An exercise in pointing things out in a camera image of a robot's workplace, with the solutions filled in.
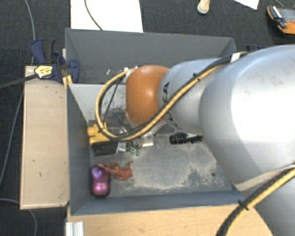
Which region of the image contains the grey metal bin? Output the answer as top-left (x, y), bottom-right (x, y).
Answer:
top-left (64, 28), bottom-right (239, 216)

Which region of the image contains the red-brown toy animal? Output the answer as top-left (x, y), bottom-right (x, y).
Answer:
top-left (97, 160), bottom-right (134, 181)

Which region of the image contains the yellow and black block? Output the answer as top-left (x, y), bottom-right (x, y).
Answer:
top-left (87, 118), bottom-right (119, 157)

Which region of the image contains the purple computer mouse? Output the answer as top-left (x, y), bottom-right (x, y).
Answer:
top-left (89, 164), bottom-right (112, 199)

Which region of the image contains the pale wood board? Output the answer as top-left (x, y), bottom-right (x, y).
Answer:
top-left (19, 65), bottom-right (71, 210)

